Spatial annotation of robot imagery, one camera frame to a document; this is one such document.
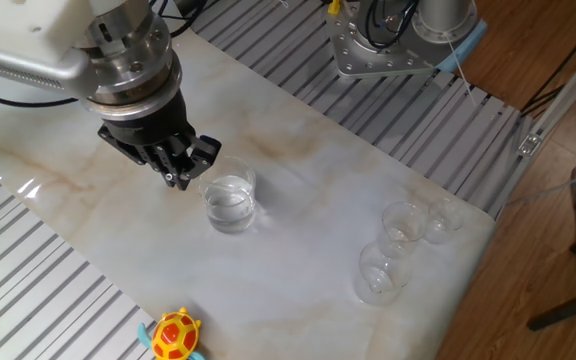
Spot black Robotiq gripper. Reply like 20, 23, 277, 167
97, 92, 223, 192

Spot glass beaker with water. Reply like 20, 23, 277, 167
198, 155, 258, 235

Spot medium empty glass beaker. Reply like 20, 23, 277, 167
378, 200, 430, 259

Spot large empty glass beaker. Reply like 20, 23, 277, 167
353, 239, 414, 307

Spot silver force sensor flange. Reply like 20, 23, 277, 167
80, 9, 184, 121

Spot marble pattern board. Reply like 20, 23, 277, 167
0, 29, 497, 360

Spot yellow orange toy turtle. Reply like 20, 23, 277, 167
136, 306, 207, 360

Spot clear plastic cup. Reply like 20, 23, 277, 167
421, 196, 465, 246

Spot white zip tie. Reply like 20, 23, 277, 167
443, 32, 478, 105

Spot black stand leg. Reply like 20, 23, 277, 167
526, 284, 576, 332

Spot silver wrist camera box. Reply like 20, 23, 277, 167
0, 39, 92, 99

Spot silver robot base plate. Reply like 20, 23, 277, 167
325, 0, 462, 80

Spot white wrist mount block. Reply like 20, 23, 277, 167
0, 0, 102, 56

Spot black base cable bundle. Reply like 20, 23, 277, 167
365, 0, 422, 50

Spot black floor cables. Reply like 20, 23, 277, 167
520, 9, 576, 119

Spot light grey floor cable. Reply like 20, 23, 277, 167
505, 167, 576, 207

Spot aluminium frame post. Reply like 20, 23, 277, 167
487, 29, 576, 221

